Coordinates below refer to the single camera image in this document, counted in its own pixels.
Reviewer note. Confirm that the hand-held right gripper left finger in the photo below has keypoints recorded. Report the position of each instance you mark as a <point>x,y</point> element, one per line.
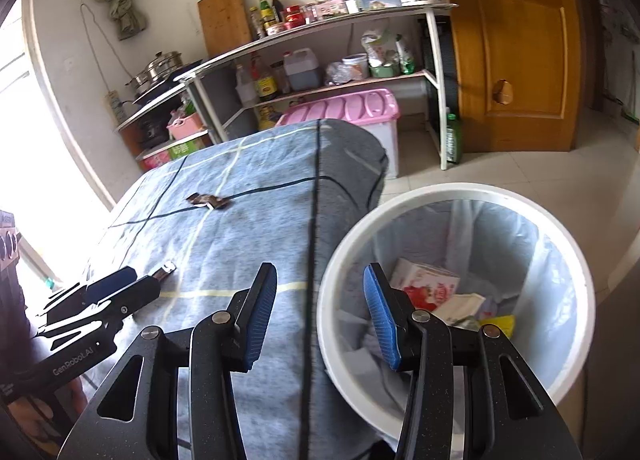
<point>260,320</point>

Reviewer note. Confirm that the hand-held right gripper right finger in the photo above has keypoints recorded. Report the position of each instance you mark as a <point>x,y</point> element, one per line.
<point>382,320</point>

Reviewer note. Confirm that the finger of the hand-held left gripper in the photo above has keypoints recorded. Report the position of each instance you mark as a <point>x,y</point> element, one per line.
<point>112,282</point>
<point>137,295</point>

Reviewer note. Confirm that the red milk carton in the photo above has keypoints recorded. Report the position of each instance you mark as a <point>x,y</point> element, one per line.
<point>425,290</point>

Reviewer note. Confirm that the white trash bin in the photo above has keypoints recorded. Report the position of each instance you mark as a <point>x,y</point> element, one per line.
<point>330,300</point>

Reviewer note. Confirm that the yellow snack packet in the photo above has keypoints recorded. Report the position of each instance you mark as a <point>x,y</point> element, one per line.
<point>500,326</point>

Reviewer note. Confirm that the person's left hand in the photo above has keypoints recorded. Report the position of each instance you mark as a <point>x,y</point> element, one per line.
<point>30,415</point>

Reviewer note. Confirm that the blue plaid blanket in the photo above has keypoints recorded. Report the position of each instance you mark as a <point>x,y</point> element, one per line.
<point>250,240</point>

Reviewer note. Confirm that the cream paper wrapper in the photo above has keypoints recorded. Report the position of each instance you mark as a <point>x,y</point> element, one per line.
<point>462,307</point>

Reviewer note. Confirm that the brown snack wrapper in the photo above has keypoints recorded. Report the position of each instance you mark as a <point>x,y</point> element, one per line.
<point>207,201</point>

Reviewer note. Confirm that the pink carton box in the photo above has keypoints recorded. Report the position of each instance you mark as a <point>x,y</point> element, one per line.
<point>157,159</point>

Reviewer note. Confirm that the translucent bin liner bag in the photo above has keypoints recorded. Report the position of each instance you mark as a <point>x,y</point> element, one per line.
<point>500,250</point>

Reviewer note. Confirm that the green carton box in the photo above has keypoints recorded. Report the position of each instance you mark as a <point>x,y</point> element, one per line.
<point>190,147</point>

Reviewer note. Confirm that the black pot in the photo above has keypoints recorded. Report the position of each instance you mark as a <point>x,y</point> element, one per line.
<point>151,131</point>

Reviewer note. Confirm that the pink plastic basket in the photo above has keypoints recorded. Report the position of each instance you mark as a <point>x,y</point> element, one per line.
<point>184,126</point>

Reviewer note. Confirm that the white power strip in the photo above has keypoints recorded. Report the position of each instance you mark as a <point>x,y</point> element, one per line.
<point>116,107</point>

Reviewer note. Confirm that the small white shelf rack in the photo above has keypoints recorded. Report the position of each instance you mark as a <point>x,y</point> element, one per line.
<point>150,109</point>

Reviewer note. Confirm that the white metal shelf rack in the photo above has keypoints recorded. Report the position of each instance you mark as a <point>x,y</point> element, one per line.
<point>442,140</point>

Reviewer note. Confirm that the green plastic bottle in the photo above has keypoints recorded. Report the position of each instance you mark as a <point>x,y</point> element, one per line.
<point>453,140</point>

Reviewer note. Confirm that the black induction cooker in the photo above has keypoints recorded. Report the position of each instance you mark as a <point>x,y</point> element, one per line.
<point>167,89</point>

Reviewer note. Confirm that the yellow cooking oil bottle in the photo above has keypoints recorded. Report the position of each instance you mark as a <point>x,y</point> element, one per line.
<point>270,117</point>

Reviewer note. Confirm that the pink lid storage box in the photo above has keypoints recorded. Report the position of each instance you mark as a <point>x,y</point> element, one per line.
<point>345,107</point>

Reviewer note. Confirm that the steel steamer pot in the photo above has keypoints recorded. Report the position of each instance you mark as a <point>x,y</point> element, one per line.
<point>157,70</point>

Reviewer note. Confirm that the white plastic bottle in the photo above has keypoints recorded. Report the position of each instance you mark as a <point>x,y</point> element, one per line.
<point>245,87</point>

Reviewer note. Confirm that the red cap sauce bottle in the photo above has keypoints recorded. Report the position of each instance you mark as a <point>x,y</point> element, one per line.
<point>265,80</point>

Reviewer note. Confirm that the glass jar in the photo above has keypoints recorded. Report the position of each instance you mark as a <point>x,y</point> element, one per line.
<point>281,77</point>

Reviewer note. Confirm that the green plastic bowl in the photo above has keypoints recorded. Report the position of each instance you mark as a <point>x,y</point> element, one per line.
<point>384,71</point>

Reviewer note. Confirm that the crumpled clear plastic bag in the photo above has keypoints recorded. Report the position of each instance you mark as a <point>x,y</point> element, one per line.
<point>337,74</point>

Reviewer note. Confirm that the white plastic tub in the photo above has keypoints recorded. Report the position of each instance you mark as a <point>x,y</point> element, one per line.
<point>356,66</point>

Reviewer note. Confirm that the white green food bags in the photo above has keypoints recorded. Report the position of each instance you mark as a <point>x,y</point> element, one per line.
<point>382,47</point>

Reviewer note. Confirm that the wooden cutting board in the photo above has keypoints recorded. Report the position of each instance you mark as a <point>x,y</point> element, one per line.
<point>225,20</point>

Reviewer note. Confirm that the red round tin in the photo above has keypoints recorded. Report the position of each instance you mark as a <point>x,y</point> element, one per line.
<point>295,15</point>

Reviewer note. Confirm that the yellow cap sauce bottle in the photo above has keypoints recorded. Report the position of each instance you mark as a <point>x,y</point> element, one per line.
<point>267,12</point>

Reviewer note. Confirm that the dark sauce bottle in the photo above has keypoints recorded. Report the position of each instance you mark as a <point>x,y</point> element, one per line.
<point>276,7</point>

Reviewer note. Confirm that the wooden door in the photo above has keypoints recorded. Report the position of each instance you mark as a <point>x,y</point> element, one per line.
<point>525,40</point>

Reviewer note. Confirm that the white cup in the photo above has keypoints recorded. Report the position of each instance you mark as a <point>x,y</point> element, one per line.
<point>353,6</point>

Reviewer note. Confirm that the pink packet box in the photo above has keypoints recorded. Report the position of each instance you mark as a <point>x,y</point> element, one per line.
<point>331,7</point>

